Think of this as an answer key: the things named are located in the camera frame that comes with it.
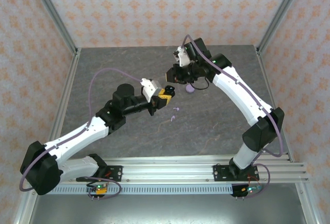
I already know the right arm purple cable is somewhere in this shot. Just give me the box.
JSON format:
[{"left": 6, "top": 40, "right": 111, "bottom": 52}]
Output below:
[{"left": 182, "top": 34, "right": 287, "bottom": 199}]

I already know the aluminium side rail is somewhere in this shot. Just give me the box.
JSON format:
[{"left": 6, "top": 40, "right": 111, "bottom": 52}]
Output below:
[
  {"left": 254, "top": 45, "right": 318, "bottom": 224},
  {"left": 14, "top": 47, "right": 82, "bottom": 224}
]

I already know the slotted grey cable duct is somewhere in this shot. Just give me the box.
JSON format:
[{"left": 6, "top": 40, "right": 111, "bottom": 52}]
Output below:
[{"left": 55, "top": 184, "right": 234, "bottom": 195}]

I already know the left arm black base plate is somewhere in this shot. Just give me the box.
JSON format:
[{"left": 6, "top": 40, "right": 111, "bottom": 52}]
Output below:
[{"left": 102, "top": 165, "right": 123, "bottom": 182}]

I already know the grey sheet metal panel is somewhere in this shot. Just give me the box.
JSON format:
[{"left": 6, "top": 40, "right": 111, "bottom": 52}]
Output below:
[{"left": 28, "top": 194, "right": 307, "bottom": 224}]

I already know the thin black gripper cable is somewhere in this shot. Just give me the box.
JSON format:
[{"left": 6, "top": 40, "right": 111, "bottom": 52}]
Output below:
[{"left": 192, "top": 78, "right": 211, "bottom": 91}]

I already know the narrow aluminium table edge rail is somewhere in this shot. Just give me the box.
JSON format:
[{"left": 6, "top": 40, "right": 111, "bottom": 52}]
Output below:
[{"left": 67, "top": 156, "right": 294, "bottom": 165}]

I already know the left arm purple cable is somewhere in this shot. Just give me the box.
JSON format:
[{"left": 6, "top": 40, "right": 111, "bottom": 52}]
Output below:
[{"left": 20, "top": 68, "right": 143, "bottom": 199}]

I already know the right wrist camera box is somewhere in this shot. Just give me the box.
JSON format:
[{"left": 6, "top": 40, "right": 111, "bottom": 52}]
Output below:
[{"left": 173, "top": 45, "right": 192, "bottom": 67}]

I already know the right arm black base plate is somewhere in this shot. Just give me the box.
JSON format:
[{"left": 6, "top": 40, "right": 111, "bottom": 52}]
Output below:
[{"left": 212, "top": 164, "right": 258, "bottom": 182}]

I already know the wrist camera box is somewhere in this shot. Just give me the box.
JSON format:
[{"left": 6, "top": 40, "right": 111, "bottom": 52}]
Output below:
[
  {"left": 140, "top": 78, "right": 166, "bottom": 104},
  {"left": 173, "top": 45, "right": 192, "bottom": 67}
]

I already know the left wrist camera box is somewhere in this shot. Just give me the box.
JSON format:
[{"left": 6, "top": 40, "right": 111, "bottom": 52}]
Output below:
[{"left": 140, "top": 78, "right": 166, "bottom": 104}]

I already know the aluminium frame post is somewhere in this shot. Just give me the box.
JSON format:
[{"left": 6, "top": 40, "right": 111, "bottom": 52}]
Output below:
[
  {"left": 26, "top": 0, "right": 79, "bottom": 55},
  {"left": 256, "top": 0, "right": 308, "bottom": 55}
]

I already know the right aluminium frame post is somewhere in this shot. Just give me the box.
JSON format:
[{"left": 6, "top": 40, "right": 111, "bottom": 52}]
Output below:
[{"left": 256, "top": 0, "right": 308, "bottom": 55}]

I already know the left aluminium side rail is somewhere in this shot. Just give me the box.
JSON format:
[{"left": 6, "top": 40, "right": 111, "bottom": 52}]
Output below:
[{"left": 14, "top": 47, "right": 82, "bottom": 224}]

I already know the left aluminium frame post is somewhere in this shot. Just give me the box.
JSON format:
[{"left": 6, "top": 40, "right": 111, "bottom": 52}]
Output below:
[{"left": 26, "top": 0, "right": 79, "bottom": 55}]

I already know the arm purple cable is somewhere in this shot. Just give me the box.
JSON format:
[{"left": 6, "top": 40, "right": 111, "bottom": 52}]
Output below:
[
  {"left": 20, "top": 68, "right": 143, "bottom": 199},
  {"left": 182, "top": 34, "right": 287, "bottom": 199}
]

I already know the right aluminium side rail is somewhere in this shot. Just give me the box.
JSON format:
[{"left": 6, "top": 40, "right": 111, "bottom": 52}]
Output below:
[{"left": 254, "top": 45, "right": 318, "bottom": 224}]

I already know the wide aluminium mounting rail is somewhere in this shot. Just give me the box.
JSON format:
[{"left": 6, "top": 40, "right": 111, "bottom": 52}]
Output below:
[{"left": 58, "top": 163, "right": 310, "bottom": 183}]

